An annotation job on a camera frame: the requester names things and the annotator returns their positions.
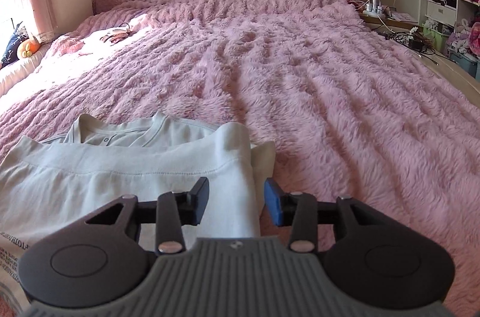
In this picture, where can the wooden bedside table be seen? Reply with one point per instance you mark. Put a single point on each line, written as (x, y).
(397, 18)

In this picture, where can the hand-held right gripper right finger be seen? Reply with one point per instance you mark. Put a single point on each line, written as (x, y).
(272, 204)

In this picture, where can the pink fluffy blanket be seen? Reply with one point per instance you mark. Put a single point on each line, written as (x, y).
(300, 84)

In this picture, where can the cream bedding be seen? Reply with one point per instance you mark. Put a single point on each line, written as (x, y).
(20, 71)

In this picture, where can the dark blue patterned pillow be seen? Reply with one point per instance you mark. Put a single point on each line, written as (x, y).
(11, 45)

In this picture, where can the blue storage bin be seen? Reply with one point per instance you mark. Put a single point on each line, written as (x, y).
(465, 63)

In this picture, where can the green storage bin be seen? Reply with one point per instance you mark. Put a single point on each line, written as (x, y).
(435, 34)

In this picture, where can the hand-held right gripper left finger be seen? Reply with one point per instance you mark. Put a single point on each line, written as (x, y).
(202, 199)

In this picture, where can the wooden bed frame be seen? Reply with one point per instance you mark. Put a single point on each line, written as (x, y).
(442, 66)

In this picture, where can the orange plush toy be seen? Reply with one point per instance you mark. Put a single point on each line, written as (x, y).
(29, 48)

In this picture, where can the white printed sweatshirt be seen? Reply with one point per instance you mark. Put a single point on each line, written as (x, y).
(112, 171)

